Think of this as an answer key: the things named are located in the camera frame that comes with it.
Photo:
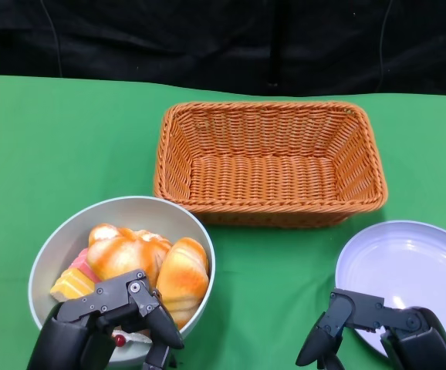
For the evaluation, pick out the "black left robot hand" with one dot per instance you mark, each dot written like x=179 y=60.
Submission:
x=72 y=320

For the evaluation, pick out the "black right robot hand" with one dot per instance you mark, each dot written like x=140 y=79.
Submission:
x=419 y=331

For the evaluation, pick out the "yellow layered cake slice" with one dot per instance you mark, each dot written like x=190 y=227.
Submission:
x=72 y=285

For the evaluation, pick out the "salmon pink cake slice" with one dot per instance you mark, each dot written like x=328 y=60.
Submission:
x=84 y=262

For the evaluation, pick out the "large twisted bread roll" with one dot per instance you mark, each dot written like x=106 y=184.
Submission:
x=126 y=254

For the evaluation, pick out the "oval glazed bread roll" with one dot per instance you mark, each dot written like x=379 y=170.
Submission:
x=184 y=277

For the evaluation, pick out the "pale green bowl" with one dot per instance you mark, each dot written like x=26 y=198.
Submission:
x=130 y=214

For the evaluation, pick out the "lavender plate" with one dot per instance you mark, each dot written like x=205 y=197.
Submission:
x=400 y=262

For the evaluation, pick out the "orange wicker basket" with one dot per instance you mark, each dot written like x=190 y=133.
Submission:
x=265 y=177

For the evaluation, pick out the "green table cloth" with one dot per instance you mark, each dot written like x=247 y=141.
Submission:
x=72 y=146

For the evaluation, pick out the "black backdrop curtain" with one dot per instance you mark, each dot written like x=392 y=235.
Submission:
x=169 y=38

